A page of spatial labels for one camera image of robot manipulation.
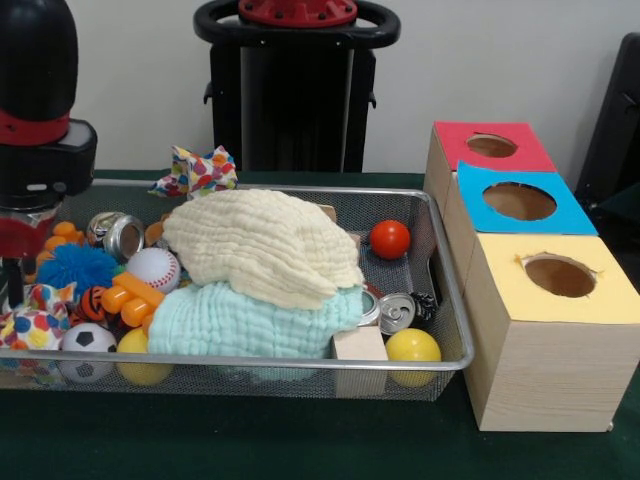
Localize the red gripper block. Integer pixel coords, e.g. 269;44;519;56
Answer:
0;212;53;309

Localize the colourful polka-dot cloth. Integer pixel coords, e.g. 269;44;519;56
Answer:
0;283;77;351
148;145;239;199

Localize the crushed silver can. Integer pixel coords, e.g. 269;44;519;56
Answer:
87;211;146;263

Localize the pale yellow muslin cloth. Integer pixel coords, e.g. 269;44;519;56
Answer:
162;188;366;311

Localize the clear mesh bin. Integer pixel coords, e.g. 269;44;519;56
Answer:
0;178;474;403

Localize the wooden box with three holes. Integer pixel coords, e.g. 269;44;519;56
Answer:
422;121;640;433

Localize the blue spiky rubber ball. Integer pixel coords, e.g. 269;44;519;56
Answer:
38;243;121;297

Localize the black and white soccer ball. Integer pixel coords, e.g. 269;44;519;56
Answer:
57;322;117;385

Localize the white baseball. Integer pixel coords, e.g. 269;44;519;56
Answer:
126;247;182;294

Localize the mint green muslin cloth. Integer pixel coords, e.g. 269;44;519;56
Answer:
148;282;366;361

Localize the small wooden cube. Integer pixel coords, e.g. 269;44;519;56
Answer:
332;326;389;363

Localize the red ball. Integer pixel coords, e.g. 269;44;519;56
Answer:
370;219;412;260

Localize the black soda can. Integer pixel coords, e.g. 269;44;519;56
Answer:
377;291;438;336

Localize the yellow smiley ball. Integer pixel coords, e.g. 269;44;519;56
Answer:
386;328;442;389

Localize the black chair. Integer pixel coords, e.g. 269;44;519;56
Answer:
575;33;640;251

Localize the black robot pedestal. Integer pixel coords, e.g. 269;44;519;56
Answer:
193;0;401;173

